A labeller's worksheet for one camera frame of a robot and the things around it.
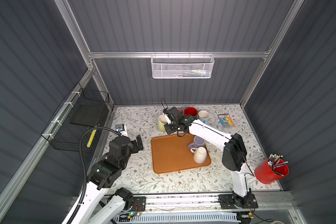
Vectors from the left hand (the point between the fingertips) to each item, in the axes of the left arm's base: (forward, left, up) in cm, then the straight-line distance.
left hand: (131, 137), depth 68 cm
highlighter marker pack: (+28, -65, -25) cm, 75 cm away
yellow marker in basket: (+1, +20, 0) cm, 20 cm away
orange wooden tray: (+4, -20, -27) cm, 34 cm away
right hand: (+15, -19, -13) cm, 27 cm away
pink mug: (+31, -29, -15) cm, 45 cm away
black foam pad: (+15, +26, +1) cm, 30 cm away
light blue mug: (+30, -47, -21) cm, 60 cm away
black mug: (+32, -37, -17) cm, 52 cm away
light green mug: (+17, -15, -9) cm, 24 cm away
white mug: (-3, -37, -19) cm, 42 cm away
